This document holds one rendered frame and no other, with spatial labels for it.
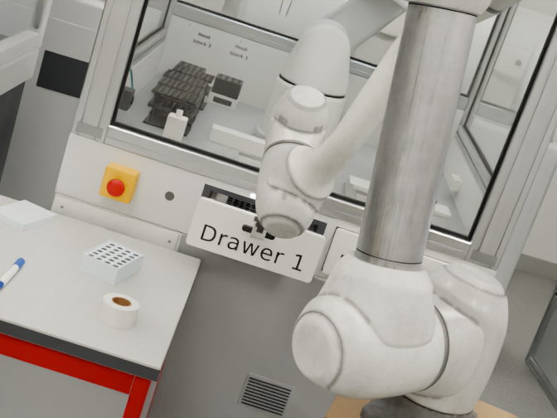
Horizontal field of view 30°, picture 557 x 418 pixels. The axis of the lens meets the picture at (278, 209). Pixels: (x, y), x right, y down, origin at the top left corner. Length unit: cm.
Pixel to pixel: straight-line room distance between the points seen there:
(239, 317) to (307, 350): 96
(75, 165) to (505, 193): 97
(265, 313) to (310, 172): 74
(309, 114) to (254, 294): 69
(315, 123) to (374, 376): 56
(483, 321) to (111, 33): 110
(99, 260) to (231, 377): 55
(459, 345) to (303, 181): 39
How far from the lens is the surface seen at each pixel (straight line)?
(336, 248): 237
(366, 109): 174
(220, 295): 245
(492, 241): 241
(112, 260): 216
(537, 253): 611
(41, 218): 233
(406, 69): 149
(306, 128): 187
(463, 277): 166
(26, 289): 202
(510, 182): 238
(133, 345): 192
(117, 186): 232
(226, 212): 226
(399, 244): 150
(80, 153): 240
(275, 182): 179
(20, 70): 321
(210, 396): 256
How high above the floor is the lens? 161
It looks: 17 degrees down
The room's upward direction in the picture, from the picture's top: 19 degrees clockwise
